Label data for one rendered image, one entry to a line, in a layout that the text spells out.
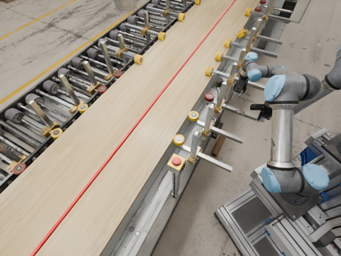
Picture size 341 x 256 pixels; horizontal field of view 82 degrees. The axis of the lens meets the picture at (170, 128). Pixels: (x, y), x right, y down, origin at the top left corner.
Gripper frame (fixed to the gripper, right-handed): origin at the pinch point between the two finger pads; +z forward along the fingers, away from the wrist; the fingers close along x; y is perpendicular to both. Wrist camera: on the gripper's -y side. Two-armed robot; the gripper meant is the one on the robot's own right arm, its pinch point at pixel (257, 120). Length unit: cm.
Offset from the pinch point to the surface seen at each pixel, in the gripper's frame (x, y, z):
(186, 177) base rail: -65, -30, 13
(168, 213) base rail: -94, -31, 13
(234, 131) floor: 45, -12, 83
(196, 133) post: -55, -32, -30
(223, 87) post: -5.8, -32.1, -26.8
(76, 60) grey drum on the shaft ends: -12, -184, -3
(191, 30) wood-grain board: 86, -100, -7
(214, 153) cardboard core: -1, -23, 75
